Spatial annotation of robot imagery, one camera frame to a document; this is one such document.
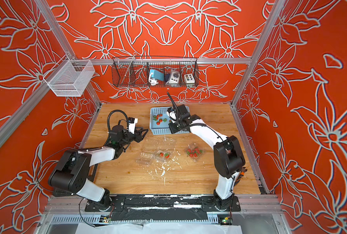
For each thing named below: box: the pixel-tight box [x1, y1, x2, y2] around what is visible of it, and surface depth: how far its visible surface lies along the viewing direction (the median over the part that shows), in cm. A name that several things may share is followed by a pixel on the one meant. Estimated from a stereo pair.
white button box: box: [184, 73, 195, 88], surface depth 97 cm
